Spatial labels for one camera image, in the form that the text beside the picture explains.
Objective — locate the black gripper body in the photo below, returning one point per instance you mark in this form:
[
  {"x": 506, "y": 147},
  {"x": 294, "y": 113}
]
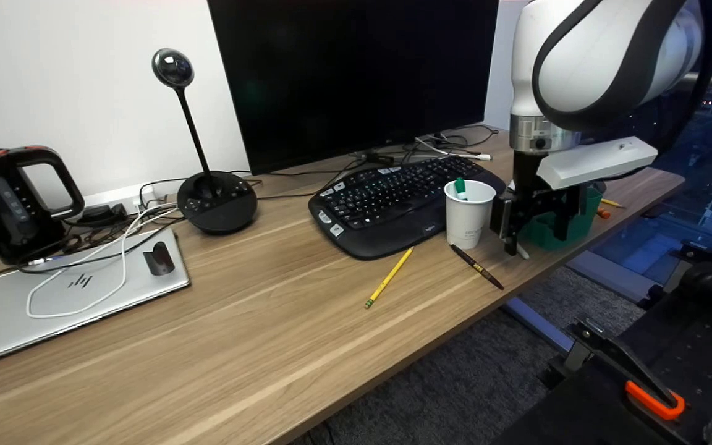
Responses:
[{"x": 529, "y": 206}]

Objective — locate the white marker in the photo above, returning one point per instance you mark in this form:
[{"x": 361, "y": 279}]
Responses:
[{"x": 521, "y": 251}]

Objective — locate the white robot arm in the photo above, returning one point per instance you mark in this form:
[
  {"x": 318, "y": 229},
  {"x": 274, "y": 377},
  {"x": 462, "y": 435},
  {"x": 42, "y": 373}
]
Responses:
[{"x": 587, "y": 49}]

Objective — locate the green marker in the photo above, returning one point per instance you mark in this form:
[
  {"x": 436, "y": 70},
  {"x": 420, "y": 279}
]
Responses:
[{"x": 459, "y": 186}]

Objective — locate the green plastic desk organizer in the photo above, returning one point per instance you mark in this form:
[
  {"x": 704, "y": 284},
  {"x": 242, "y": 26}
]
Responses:
[{"x": 593, "y": 211}]

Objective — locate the black pen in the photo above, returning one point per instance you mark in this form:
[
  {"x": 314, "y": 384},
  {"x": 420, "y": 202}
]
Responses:
[{"x": 477, "y": 265}]

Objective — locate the white paper cup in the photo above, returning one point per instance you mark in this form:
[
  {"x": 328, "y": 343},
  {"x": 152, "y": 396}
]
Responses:
[{"x": 467, "y": 223}]

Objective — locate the yellow pencil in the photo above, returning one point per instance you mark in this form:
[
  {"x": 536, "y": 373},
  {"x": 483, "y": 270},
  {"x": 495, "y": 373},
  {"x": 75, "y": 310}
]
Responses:
[
  {"x": 389, "y": 276},
  {"x": 610, "y": 200}
]

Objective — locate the black ergonomic keyboard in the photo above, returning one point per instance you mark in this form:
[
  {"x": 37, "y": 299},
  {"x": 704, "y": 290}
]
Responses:
[{"x": 380, "y": 206}]

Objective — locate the black robot table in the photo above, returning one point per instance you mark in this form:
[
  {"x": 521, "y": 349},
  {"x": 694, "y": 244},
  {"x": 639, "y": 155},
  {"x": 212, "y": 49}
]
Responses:
[{"x": 703, "y": 347}]

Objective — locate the black orange clamp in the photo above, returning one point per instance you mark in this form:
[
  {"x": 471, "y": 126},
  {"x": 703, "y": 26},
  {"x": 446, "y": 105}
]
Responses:
[{"x": 655, "y": 404}]

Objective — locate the large black computer monitor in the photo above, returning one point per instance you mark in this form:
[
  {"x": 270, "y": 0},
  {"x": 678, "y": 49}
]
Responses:
[{"x": 357, "y": 75}]

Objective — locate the black conference webcam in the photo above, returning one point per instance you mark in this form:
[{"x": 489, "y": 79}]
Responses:
[{"x": 216, "y": 206}]

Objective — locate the small black clip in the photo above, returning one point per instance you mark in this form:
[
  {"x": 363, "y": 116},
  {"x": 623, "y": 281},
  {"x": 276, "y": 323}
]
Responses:
[{"x": 158, "y": 257}]

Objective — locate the silver laptop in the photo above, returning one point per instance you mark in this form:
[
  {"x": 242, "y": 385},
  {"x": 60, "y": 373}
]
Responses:
[{"x": 84, "y": 316}]

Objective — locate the black electric kettle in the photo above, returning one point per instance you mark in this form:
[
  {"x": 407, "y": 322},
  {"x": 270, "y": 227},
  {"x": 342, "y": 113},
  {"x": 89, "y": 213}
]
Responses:
[{"x": 0, "y": 206}]

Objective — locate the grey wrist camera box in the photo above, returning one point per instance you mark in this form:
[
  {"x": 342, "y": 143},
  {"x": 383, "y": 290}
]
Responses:
[{"x": 593, "y": 162}]

